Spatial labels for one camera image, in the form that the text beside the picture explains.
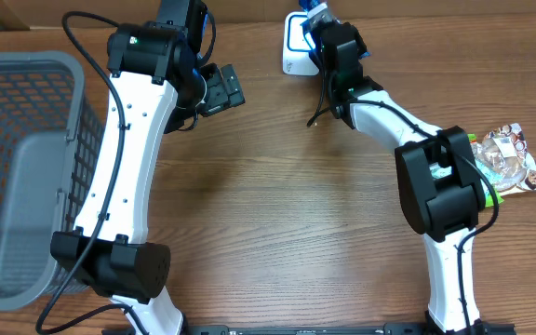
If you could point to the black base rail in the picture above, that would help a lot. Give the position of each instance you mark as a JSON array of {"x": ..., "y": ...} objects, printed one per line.
[{"x": 387, "y": 329}]

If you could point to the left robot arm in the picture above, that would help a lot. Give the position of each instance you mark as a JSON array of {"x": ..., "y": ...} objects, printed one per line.
[{"x": 160, "y": 79}]

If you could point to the blue cookie packet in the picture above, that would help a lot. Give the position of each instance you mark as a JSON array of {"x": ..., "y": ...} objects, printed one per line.
[{"x": 312, "y": 34}]

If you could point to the grey plastic laundry basket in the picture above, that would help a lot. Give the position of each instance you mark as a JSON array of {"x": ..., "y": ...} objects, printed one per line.
[{"x": 49, "y": 145}]

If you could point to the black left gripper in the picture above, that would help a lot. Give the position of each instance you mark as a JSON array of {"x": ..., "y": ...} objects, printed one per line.
[{"x": 226, "y": 87}]

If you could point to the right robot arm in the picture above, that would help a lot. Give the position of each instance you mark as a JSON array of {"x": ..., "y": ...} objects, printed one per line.
[{"x": 446, "y": 220}]

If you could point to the beige snack bag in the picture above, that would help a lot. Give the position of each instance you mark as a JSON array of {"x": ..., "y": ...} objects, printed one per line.
[{"x": 503, "y": 155}]

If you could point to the light teal snack packet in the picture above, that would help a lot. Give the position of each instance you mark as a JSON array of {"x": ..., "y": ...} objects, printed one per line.
[{"x": 482, "y": 172}]

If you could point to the white barcode scanner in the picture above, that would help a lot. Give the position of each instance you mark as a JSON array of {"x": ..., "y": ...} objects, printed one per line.
[{"x": 296, "y": 51}]

